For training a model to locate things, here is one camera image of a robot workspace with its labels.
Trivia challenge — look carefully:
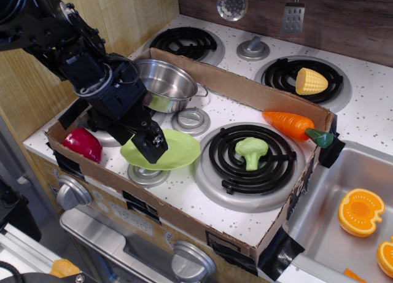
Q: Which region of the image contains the silver middle stove knob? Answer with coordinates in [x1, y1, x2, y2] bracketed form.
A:
[171, 108, 211, 136]

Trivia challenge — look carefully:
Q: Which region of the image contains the silver stove knob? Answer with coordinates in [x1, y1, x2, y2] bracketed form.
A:
[127, 165, 170, 188]
[171, 108, 211, 136]
[236, 36, 270, 61]

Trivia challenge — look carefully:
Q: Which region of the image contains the silver oven door handle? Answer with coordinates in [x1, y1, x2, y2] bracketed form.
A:
[60, 209, 179, 282]

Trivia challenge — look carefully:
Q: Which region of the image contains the silver front stove knob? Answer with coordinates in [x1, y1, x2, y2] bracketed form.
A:
[127, 165, 170, 188]

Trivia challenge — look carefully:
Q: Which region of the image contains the silver oven knob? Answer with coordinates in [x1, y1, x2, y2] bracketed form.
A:
[56, 175, 93, 211]
[171, 240, 217, 282]

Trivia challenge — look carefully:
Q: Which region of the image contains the stainless steel pot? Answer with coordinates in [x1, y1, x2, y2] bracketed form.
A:
[136, 59, 208, 113]

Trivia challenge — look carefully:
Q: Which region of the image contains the green toy broccoli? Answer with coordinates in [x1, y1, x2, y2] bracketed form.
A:
[235, 137, 269, 171]

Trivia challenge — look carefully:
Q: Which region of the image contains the hanging metal strainer ladle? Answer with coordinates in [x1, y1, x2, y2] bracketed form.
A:
[217, 0, 249, 21]

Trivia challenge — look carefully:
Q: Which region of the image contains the yellow toy corn cob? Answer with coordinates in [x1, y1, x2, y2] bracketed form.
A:
[295, 68, 329, 95]

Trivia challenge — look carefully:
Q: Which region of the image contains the black cable bottom left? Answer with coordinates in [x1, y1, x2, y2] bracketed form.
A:
[0, 260, 24, 283]

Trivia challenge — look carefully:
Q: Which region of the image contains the silver back stove knob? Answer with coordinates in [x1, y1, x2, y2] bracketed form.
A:
[236, 36, 270, 61]

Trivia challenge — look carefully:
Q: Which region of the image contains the small orange piece in sink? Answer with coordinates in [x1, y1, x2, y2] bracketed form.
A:
[344, 268, 367, 283]

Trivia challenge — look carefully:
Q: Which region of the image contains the right silver oven knob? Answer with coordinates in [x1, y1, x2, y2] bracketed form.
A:
[171, 240, 217, 282]

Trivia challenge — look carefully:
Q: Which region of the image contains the red toy bell pepper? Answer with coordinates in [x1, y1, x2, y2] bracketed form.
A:
[62, 127, 103, 163]

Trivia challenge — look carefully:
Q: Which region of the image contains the back right black burner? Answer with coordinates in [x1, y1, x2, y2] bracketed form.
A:
[254, 55, 352, 113]

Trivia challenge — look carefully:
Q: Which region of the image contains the front right black burner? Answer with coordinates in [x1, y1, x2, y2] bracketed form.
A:
[193, 122, 305, 213]

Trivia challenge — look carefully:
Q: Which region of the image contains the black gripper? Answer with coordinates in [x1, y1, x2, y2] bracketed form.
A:
[72, 53, 168, 164]

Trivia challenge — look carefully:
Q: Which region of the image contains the light green plastic plate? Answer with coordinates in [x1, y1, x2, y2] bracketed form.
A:
[120, 130, 201, 171]

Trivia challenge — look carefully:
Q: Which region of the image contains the orange toy carrot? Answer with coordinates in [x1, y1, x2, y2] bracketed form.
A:
[262, 111, 334, 148]

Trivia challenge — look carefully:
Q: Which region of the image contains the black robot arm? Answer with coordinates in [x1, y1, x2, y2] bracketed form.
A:
[1, 0, 168, 163]

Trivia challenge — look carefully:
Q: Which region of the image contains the large orange fruit half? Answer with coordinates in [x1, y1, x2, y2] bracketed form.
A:
[338, 188, 386, 238]

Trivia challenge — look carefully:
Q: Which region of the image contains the brown cardboard fence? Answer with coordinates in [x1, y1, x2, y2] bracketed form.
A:
[47, 49, 337, 282]

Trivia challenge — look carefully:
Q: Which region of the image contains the left silver oven knob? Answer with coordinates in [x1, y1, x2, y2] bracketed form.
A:
[56, 175, 93, 211]

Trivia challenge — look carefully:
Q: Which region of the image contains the hanging metal slotted spatula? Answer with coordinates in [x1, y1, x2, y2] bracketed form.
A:
[281, 0, 306, 34]

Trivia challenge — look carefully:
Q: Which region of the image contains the small orange fruit half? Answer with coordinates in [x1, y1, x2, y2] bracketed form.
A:
[376, 237, 393, 277]

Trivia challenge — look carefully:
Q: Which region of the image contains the orange object bottom left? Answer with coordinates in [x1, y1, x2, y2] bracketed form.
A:
[49, 258, 80, 278]

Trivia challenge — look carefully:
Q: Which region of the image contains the stainless steel sink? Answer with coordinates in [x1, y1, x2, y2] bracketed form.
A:
[287, 141, 392, 282]

